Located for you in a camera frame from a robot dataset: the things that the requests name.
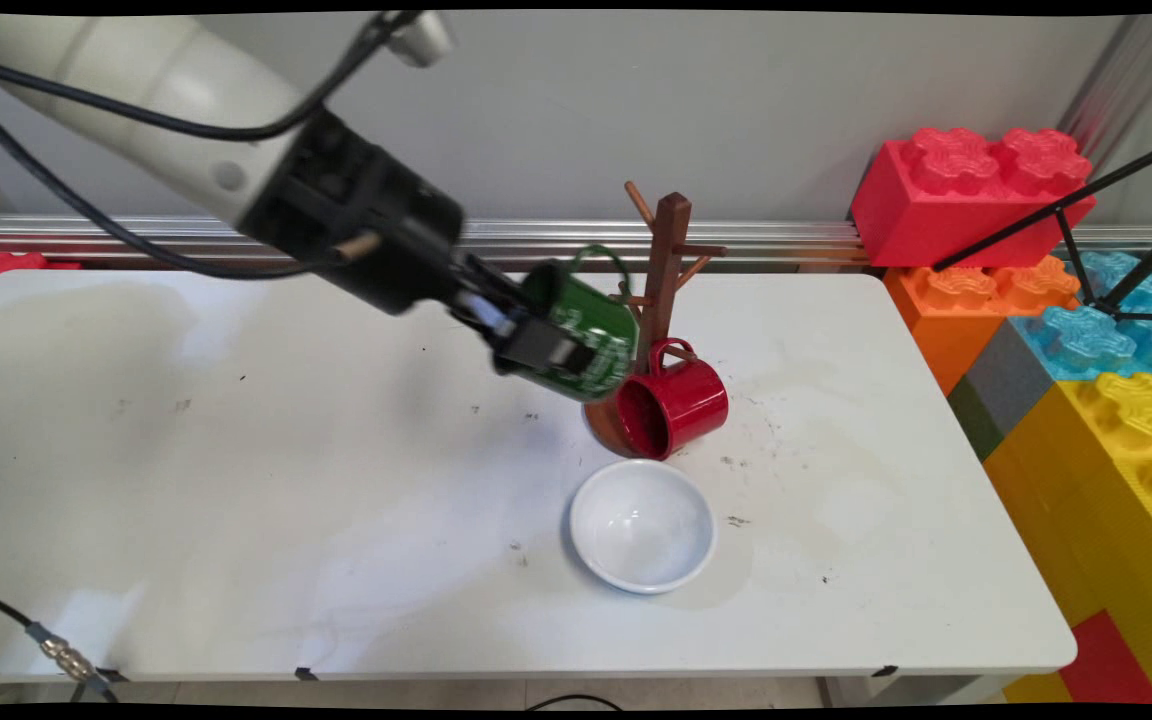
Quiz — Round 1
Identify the flat red block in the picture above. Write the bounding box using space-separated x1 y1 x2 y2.
1057 609 1152 706

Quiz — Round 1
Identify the brown wooden mug tree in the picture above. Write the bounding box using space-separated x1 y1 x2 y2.
583 180 730 460

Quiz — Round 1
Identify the black tripod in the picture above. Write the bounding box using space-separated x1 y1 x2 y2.
930 133 1152 324

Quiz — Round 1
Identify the green enamel mug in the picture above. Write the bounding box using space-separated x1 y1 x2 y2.
513 243 643 404

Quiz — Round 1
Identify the big blue building block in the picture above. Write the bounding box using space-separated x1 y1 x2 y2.
1010 248 1152 383

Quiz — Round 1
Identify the slanted aluminium profile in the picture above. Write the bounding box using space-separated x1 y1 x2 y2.
1055 14 1152 173

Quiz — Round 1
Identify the black camera cable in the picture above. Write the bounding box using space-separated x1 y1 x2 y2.
0 12 419 142

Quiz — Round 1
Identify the white bowl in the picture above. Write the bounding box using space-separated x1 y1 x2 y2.
568 459 718 597

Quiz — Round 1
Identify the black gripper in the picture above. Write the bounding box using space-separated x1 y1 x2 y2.
239 107 595 379

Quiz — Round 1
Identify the black floor cable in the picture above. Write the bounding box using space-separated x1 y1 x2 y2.
524 693 627 712

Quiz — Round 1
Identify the black cable with metal connector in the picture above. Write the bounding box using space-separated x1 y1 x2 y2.
0 584 124 705

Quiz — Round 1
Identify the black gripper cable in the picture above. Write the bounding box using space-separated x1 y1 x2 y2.
0 88 385 282

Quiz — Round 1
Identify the big orange building block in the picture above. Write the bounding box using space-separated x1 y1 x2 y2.
882 254 1083 397

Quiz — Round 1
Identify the big red building block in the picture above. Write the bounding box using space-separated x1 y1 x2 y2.
849 125 1098 270

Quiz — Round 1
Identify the horizontal aluminium rail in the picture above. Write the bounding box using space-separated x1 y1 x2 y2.
0 214 874 273

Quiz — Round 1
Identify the big yellow building block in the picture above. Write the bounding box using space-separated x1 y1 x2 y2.
980 371 1152 706

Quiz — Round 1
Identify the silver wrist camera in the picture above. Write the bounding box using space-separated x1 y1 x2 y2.
385 12 458 70

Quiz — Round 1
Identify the red enamel mug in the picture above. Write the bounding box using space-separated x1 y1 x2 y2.
616 337 731 462

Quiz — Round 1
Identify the big dark green building block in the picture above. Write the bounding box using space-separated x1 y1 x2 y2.
945 374 1006 463

